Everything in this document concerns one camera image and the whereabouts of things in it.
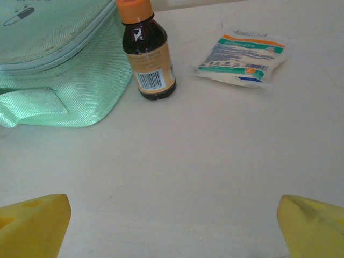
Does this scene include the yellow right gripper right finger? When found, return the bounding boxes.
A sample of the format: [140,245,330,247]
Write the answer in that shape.
[277,194,344,258]

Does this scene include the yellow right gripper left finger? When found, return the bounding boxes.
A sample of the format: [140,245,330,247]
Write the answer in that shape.
[0,193,72,258]

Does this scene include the mint green zip pouch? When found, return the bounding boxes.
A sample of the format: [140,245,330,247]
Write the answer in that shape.
[0,0,134,128]

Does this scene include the white green bandage packet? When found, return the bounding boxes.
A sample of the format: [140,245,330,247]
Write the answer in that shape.
[188,26,296,92]

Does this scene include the brown bottle orange cap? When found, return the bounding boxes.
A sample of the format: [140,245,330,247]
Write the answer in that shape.
[116,0,178,101]

